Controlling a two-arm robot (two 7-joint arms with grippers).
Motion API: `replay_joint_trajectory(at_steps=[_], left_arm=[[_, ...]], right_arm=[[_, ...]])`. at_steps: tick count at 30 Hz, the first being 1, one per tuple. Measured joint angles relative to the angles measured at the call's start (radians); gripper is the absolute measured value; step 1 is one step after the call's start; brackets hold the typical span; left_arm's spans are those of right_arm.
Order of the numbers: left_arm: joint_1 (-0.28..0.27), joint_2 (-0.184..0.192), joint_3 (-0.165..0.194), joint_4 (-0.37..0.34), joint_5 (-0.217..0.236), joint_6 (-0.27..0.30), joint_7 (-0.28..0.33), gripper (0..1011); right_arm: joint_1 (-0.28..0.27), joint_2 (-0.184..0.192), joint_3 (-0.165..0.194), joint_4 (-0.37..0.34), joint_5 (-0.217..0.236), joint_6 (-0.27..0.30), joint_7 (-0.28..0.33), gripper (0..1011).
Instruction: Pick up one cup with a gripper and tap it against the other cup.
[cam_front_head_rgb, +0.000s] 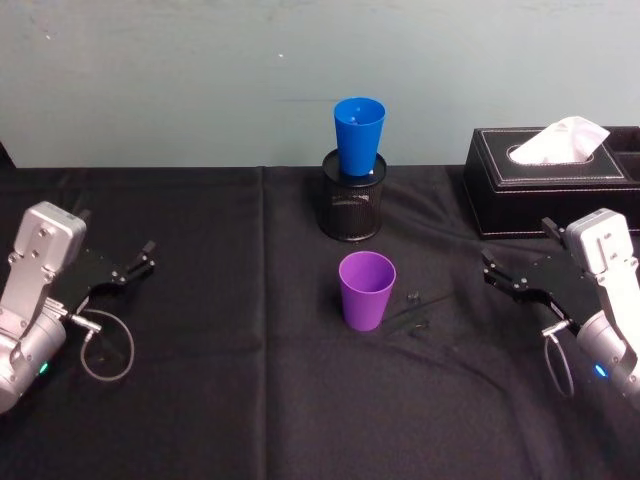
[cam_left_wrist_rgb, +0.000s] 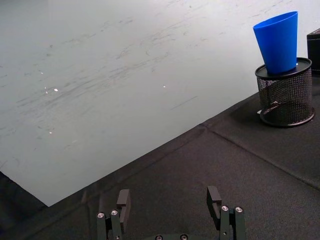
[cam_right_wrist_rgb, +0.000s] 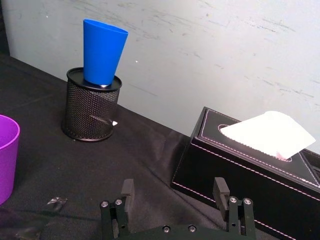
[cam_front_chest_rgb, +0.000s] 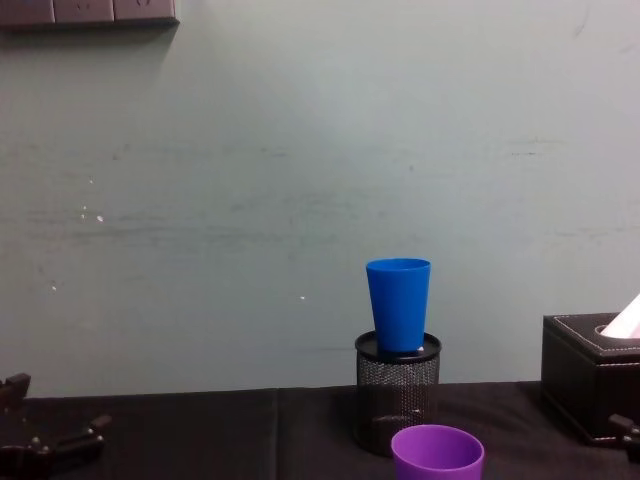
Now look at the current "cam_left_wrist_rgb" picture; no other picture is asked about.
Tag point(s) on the blue plastic cup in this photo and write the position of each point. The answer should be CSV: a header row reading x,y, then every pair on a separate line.
x,y
279,42

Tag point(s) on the black box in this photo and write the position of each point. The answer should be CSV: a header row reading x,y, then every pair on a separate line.
x,y
313,43

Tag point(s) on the pale wall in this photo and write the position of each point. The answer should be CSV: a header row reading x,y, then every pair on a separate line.
x,y
112,75

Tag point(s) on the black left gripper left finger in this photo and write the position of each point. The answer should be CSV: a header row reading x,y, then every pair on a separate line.
x,y
124,203

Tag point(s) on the black table cloth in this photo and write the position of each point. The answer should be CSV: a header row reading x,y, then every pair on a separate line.
x,y
190,180

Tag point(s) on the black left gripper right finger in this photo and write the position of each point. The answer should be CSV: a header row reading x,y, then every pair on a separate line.
x,y
217,200

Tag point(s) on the black mesh pen holder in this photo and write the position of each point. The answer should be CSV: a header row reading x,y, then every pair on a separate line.
x,y
285,97

